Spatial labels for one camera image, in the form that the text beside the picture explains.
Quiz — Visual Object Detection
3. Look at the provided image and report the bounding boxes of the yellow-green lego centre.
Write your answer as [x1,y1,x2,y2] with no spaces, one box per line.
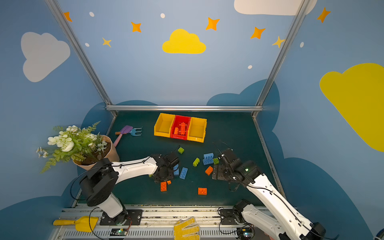
[193,158,200,167]

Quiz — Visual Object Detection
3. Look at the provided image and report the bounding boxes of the yellow toy shovel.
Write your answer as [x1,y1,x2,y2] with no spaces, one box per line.
[53,216,99,233]

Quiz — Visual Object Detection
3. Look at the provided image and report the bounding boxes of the yellow bin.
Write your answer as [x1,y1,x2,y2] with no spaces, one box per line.
[154,113,176,138]
[187,117,208,143]

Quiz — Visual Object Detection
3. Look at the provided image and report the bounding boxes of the right circuit board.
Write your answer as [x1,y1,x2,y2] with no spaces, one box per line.
[236,228,255,240]

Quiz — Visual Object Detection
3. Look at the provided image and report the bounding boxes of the blue toy rake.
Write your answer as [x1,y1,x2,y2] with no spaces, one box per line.
[130,128,143,137]

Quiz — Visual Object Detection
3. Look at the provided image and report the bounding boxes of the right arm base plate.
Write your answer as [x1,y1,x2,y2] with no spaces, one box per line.
[217,207,255,227]

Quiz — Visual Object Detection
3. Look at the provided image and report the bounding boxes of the light blue lego upper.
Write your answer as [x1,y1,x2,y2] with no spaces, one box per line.
[204,153,214,159]

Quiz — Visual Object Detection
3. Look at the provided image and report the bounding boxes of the blue lego left upside-down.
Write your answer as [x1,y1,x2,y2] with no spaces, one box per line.
[180,167,188,180]

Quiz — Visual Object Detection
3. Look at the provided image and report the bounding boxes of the long orange lego assembly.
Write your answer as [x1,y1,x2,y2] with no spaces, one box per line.
[179,123,187,136]

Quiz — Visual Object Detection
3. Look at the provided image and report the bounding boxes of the flower pot with plant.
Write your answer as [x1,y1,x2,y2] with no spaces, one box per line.
[36,122,120,173]

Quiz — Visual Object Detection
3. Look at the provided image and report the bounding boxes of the left circuit board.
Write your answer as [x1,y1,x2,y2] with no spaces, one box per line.
[110,229,129,237]

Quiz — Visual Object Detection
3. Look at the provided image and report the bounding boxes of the circuit board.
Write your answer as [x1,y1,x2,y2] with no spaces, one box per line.
[110,229,129,237]
[236,228,255,240]

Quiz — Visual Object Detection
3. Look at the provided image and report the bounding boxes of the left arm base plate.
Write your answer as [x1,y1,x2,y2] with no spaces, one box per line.
[100,209,143,226]

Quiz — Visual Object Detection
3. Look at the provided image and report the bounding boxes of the blue lego upside down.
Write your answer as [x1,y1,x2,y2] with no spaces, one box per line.
[203,158,214,166]

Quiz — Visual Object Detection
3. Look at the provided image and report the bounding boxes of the red middle bin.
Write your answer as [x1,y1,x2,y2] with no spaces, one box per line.
[171,115,191,140]

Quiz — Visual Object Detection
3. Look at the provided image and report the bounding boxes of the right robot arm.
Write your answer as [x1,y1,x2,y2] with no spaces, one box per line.
[213,149,326,240]

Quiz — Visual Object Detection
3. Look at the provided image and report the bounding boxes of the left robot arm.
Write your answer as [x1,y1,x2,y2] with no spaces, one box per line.
[80,152,179,226]

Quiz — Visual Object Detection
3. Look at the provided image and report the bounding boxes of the orange lego front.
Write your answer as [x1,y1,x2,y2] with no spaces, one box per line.
[198,188,208,196]

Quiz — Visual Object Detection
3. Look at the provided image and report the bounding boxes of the left yellow bin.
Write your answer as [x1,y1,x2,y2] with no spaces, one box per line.
[154,113,176,138]

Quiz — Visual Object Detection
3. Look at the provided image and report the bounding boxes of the purple toy shovel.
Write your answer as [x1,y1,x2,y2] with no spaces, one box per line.
[114,125,133,147]

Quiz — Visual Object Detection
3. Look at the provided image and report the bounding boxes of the blue lego left studs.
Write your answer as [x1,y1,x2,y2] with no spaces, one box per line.
[174,164,180,176]

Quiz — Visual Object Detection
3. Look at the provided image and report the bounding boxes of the right yellow bin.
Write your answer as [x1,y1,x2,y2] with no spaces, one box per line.
[187,117,208,143]

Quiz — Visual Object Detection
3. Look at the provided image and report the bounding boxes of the small green lego top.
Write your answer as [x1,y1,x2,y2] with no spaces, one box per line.
[178,147,185,154]

